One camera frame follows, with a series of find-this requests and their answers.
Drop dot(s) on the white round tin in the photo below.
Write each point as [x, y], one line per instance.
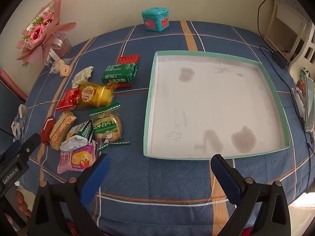
[279, 47]

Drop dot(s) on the pink flower bouquet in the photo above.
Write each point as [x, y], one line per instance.
[37, 33]

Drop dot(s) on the teal rimmed white tray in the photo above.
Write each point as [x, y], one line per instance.
[209, 103]

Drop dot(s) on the black power adapter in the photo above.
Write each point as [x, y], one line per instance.
[279, 60]

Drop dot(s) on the white plastic device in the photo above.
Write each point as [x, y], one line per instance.
[297, 100]

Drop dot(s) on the blue white crumpled wrapper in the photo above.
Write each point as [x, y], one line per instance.
[18, 123]

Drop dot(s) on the orange bread packet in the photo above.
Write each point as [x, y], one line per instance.
[60, 130]

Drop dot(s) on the small jelly cup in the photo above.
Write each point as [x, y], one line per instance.
[65, 71]

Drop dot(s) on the bright red snack packet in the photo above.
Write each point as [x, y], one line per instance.
[67, 99]

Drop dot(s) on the cream white snack packet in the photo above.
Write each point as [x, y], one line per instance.
[82, 77]

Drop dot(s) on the orange red bundle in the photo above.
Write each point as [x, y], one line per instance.
[23, 202]

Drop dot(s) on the green snack packet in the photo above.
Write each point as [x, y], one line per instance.
[119, 73]

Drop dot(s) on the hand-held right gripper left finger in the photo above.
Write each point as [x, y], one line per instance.
[96, 177]

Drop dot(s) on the green white packet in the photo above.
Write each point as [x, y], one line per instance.
[81, 132]

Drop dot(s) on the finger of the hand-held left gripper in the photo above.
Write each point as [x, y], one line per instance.
[11, 148]
[29, 145]

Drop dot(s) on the red mesh print packet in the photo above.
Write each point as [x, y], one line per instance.
[129, 59]

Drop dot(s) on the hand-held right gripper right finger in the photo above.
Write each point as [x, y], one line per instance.
[226, 177]

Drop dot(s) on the white shelf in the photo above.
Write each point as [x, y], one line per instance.
[283, 29]

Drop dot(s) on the pink roll cake packet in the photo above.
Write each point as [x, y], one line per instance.
[76, 159]

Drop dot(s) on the grey framed mirror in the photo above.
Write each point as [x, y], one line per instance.
[310, 103]

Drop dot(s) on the dark red snack packet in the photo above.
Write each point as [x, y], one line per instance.
[46, 129]

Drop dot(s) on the clear steamed cake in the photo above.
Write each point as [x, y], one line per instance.
[57, 65]

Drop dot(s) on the brick print box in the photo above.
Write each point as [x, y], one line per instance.
[300, 84]

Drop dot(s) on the yellow cake packet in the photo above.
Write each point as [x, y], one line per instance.
[98, 94]

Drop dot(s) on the clear pink gift box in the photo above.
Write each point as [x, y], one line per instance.
[60, 46]

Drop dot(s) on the white curved rack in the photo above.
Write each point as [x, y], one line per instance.
[304, 54]

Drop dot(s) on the blue plaid tablecloth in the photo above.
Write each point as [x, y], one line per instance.
[147, 177]

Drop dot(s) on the reddish brown furniture edge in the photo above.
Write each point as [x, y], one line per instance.
[12, 83]

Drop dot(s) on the green round cookie packet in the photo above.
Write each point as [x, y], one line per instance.
[108, 127]

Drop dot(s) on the teal toy box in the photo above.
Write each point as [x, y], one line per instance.
[155, 19]

